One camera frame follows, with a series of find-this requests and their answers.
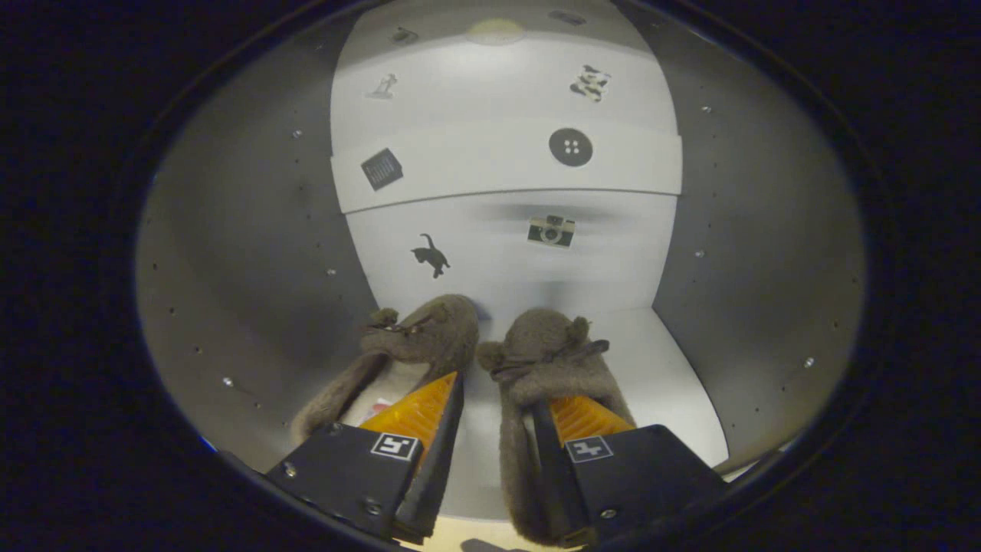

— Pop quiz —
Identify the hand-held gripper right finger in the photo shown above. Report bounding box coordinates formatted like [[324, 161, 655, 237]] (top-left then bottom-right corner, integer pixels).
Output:
[[531, 395, 729, 549]]

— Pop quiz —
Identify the grey shoe cabinet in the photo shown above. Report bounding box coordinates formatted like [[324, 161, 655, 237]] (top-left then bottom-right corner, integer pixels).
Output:
[[134, 0, 867, 522]]

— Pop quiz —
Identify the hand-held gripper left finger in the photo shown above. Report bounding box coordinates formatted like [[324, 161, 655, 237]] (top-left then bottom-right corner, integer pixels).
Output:
[[264, 372, 465, 547]]

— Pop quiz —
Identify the brown fluffy shoe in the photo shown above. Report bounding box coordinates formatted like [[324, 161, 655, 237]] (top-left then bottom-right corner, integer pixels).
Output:
[[290, 294, 481, 448], [477, 308, 637, 547]]

